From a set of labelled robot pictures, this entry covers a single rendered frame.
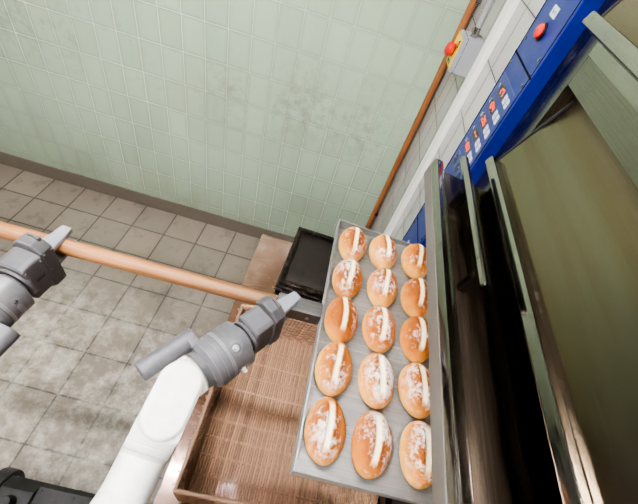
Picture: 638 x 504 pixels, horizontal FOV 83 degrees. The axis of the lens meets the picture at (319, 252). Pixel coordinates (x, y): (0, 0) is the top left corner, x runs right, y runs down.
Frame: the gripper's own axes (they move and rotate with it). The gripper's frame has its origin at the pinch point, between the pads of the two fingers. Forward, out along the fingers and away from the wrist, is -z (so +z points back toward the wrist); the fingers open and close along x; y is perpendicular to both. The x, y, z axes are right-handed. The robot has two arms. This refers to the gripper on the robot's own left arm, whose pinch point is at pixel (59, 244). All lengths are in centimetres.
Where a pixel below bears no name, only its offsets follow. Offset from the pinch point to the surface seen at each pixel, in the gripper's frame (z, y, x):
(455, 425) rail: 15, 68, -22
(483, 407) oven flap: 10, 73, -19
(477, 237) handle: -14, 69, -25
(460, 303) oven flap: -5, 70, -19
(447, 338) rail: 4, 67, -22
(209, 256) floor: -95, -20, 120
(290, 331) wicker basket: -31, 45, 56
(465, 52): -94, 65, -27
